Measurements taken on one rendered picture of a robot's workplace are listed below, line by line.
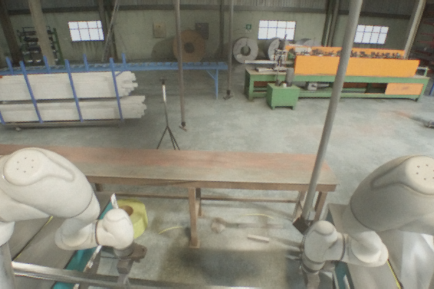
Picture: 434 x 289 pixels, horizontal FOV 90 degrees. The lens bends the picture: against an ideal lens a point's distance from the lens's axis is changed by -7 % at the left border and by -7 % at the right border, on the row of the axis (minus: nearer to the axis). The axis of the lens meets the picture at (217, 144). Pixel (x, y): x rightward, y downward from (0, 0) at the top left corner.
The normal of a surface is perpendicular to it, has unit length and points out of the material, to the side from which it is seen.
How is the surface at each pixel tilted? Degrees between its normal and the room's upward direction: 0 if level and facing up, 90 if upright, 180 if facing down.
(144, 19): 90
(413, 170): 31
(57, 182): 88
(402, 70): 90
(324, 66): 90
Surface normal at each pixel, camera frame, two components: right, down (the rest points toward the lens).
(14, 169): 0.34, -0.52
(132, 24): 0.07, 0.48
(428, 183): -0.26, -0.60
